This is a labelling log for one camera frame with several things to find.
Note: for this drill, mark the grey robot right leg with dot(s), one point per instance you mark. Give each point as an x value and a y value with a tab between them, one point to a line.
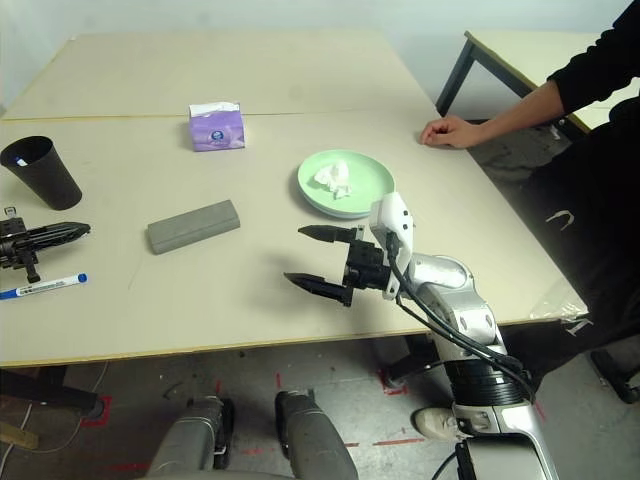
315	440

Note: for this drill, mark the white marker blue cap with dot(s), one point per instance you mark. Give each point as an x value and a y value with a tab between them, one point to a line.
45	286

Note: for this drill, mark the wooden block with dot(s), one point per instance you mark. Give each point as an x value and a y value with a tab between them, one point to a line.
20	436

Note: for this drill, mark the person bare hand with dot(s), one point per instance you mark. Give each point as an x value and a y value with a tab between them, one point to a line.
452	132

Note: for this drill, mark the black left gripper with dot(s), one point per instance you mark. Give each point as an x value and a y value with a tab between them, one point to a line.
15	245

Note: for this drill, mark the person black clothing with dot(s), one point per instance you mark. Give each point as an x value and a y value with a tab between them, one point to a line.
600	200

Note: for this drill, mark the black plastic cup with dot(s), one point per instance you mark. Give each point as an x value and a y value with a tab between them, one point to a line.
50	180

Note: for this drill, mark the black chair base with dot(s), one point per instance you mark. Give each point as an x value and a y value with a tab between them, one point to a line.
612	377

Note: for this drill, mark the clear plastic film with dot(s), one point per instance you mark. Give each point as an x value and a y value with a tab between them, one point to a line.
560	307

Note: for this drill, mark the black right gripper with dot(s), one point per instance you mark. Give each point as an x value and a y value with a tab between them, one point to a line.
367	267

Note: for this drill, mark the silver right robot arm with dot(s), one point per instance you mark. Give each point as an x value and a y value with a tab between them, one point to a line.
465	320

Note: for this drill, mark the purple tissue pack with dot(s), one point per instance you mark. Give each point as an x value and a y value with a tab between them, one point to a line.
217	135

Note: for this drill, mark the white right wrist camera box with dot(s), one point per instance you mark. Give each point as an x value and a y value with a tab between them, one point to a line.
395	215

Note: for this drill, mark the white tissue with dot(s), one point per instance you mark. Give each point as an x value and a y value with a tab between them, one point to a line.
332	175

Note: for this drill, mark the green plate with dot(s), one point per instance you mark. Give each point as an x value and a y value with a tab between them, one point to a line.
370	180

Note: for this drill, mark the person bare forearm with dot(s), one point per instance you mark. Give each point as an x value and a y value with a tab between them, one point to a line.
520	112

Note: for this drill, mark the grey robot left leg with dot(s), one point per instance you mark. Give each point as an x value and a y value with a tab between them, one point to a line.
192	435

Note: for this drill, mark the white sneaker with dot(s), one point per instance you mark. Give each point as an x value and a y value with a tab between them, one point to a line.
435	424

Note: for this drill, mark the black table leg beam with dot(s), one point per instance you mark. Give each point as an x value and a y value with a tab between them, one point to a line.
50	390
410	365

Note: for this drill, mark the grey glasses case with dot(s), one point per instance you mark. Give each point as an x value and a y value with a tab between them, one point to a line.
195	227

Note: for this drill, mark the grey robot leg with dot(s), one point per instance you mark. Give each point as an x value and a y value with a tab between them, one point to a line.
192	435
315	440

